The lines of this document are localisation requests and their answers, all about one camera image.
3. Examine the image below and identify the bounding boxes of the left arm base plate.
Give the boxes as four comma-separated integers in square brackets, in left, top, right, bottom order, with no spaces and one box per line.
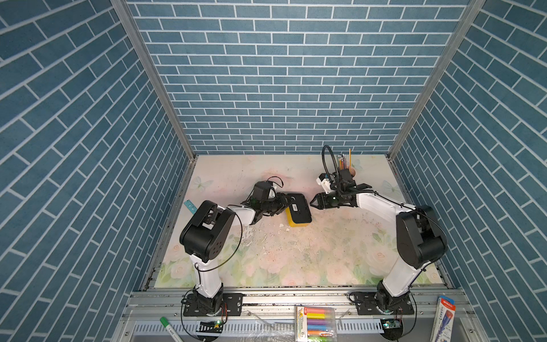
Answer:
[183,292,244,317]

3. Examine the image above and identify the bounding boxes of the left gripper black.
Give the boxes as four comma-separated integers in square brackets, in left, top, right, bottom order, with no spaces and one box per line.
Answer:
[259,193,294,217]

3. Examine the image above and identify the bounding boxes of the highlighter marker pack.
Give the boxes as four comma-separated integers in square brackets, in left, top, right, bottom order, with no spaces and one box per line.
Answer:
[294,306,338,342]

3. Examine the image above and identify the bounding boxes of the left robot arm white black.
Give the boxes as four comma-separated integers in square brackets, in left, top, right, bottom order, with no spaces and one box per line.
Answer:
[179,180,296,316]

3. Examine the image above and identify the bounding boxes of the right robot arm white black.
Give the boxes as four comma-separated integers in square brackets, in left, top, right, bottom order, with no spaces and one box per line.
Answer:
[310,169,448,314]

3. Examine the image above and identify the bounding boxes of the green marker pen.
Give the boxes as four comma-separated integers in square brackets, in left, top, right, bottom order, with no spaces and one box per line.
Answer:
[160,317,183,342]

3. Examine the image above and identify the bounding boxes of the teal ruler strip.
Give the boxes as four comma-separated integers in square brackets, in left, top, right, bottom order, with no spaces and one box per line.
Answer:
[183,199,197,215]

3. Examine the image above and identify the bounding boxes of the yellow alarm clock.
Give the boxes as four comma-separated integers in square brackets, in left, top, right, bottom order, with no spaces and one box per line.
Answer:
[286,192,312,227]

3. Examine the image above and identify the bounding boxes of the boxed pen package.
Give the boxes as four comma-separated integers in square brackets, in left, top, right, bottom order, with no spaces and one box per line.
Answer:
[430,296,456,342]

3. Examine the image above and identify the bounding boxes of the pencils in cup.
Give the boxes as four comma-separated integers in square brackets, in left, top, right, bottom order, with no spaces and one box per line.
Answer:
[337,149,353,171]

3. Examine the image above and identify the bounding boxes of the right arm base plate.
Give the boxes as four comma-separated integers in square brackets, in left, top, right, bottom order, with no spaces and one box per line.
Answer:
[348,292,415,316]

